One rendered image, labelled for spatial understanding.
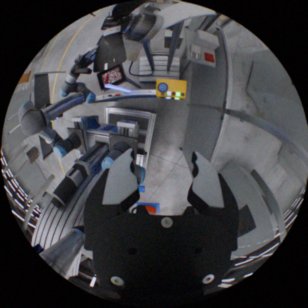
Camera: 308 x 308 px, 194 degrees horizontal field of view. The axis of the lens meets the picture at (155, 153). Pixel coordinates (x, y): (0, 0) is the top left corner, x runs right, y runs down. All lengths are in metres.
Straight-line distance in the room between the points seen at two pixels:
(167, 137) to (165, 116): 0.41
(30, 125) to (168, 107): 1.60
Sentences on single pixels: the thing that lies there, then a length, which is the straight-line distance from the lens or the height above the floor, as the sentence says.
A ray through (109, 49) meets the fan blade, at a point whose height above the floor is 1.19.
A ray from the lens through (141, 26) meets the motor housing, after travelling 0.63.
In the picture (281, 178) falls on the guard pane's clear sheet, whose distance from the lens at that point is 0.49.
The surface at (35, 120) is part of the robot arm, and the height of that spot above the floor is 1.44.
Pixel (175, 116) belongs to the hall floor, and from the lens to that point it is 1.62.
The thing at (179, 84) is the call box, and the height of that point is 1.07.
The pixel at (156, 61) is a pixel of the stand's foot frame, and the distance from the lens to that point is 1.67.
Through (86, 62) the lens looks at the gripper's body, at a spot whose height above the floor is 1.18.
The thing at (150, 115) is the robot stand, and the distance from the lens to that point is 1.38.
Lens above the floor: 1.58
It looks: 58 degrees down
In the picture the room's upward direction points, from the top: 174 degrees counter-clockwise
